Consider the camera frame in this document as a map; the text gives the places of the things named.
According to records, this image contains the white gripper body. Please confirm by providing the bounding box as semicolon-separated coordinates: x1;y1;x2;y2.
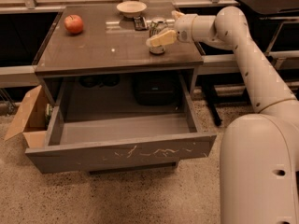
174;14;197;43

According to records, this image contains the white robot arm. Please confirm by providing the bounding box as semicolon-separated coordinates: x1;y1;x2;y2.
147;7;299;224

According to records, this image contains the grey cabinet with glass top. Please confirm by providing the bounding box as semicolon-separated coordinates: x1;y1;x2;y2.
36;3;203;104

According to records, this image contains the open grey top drawer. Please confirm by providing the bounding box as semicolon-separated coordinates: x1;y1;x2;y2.
25;74;216;173

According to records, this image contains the black remote control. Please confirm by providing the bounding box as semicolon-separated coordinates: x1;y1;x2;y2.
134;16;148;31

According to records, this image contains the black bag under cabinet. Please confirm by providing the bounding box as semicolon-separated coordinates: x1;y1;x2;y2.
132;72;182;105

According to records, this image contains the black side table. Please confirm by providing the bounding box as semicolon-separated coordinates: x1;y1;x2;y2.
196;0;299;126

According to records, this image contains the red apple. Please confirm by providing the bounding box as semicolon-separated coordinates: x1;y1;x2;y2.
64;15;84;35

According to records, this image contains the brown cardboard box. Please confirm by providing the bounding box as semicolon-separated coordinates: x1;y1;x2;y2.
5;85;49;148

